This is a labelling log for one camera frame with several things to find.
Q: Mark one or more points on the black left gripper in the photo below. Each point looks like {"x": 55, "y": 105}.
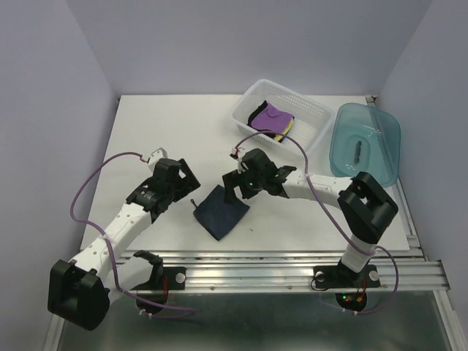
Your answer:
{"x": 187, "y": 184}

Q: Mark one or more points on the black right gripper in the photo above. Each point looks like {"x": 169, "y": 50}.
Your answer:
{"x": 232, "y": 180}

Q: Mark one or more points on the dark grey towel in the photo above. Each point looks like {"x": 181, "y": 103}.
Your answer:
{"x": 216, "y": 216}

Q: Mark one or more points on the blue and grey towel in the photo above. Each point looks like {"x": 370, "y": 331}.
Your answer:
{"x": 286, "y": 130}

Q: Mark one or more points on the purple and grey towel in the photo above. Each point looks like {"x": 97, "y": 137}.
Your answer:
{"x": 267, "y": 117}

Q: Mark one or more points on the yellow and grey towel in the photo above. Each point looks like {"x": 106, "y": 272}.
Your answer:
{"x": 277, "y": 136}

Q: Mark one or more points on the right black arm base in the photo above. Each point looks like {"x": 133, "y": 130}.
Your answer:
{"x": 355, "y": 285}

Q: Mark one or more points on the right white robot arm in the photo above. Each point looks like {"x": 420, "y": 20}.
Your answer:
{"x": 367, "y": 208}

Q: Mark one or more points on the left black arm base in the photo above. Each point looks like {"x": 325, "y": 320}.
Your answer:
{"x": 161, "y": 280}

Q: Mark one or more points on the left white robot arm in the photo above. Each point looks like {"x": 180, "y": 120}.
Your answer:
{"x": 82, "y": 289}

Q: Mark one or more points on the white perforated plastic basket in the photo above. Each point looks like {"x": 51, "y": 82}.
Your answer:
{"x": 312, "y": 118}

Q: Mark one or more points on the small dark object in bin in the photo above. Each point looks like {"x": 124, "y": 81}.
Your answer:
{"x": 357, "y": 155}

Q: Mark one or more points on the teal translucent plastic bin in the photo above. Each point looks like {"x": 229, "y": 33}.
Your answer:
{"x": 380, "y": 134}

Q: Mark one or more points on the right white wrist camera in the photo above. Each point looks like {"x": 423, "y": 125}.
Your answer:
{"x": 237, "y": 153}

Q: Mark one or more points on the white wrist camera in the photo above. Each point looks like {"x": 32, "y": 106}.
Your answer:
{"x": 155, "y": 156}
{"x": 237, "y": 153}

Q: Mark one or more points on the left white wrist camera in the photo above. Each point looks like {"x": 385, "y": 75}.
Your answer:
{"x": 155, "y": 156}

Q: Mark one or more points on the aluminium mounting rail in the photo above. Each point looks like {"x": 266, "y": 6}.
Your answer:
{"x": 292, "y": 272}

